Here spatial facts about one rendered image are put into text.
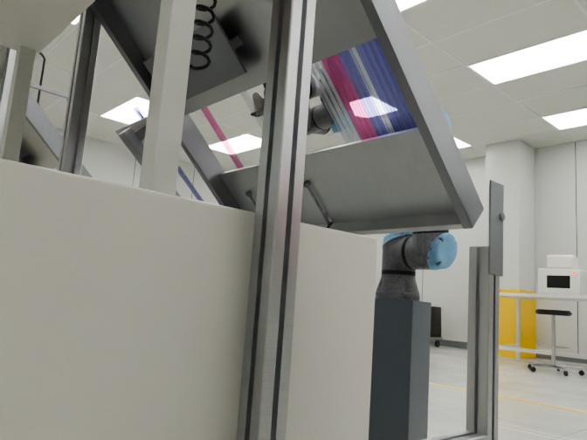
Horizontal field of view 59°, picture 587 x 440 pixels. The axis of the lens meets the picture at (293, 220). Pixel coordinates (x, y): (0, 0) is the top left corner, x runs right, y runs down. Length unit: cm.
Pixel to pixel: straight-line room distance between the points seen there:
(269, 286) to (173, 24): 31
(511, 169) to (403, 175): 693
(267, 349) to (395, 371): 120
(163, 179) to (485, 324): 63
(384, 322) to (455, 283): 696
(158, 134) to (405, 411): 137
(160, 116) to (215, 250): 16
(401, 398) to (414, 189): 87
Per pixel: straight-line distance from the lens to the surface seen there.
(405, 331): 174
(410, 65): 92
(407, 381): 175
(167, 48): 61
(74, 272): 51
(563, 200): 817
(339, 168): 114
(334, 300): 71
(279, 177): 60
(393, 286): 179
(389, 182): 110
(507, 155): 806
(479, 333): 99
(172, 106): 59
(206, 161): 142
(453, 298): 871
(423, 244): 172
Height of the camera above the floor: 52
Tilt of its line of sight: 9 degrees up
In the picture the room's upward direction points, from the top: 4 degrees clockwise
